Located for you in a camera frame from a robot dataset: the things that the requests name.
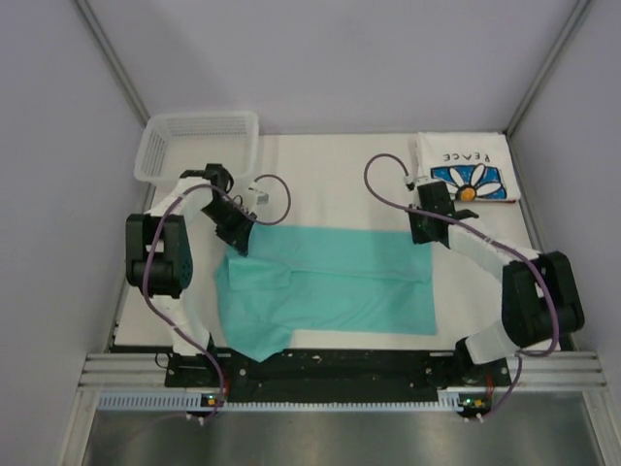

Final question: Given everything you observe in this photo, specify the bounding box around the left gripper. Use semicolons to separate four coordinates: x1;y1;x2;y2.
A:
201;199;256;255

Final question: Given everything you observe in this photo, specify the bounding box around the teal t-shirt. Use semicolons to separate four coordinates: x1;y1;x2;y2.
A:
214;225;437;362

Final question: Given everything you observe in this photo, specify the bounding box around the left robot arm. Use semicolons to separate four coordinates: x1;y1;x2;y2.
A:
125;164;256;385

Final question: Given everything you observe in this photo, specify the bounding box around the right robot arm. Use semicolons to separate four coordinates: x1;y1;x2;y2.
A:
407;181;585;384

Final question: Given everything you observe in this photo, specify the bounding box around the white flower print t-shirt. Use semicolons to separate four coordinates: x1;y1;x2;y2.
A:
413;132;521;202

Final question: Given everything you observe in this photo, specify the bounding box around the white plastic basket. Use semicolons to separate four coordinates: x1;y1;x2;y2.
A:
133;111;259;189

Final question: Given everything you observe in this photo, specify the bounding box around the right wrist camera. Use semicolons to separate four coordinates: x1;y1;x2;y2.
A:
404;175;432;191

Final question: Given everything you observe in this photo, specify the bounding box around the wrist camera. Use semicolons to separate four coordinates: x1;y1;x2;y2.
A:
243;186;270;211
404;175;432;191

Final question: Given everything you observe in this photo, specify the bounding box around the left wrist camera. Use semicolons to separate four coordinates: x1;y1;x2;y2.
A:
243;186;270;211

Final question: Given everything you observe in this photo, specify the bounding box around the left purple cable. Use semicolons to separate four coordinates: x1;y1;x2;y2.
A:
143;174;292;428

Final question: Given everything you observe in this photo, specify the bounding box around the purple cable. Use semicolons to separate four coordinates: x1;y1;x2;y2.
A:
143;174;292;428
363;152;559;422

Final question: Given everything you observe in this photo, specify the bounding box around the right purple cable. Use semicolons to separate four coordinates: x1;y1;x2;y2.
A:
363;152;559;422

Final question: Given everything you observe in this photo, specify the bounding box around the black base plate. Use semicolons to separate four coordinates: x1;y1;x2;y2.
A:
163;347;513;402

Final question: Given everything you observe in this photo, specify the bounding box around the white slotted cable duct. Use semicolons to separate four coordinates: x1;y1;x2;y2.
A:
97;391;484;415

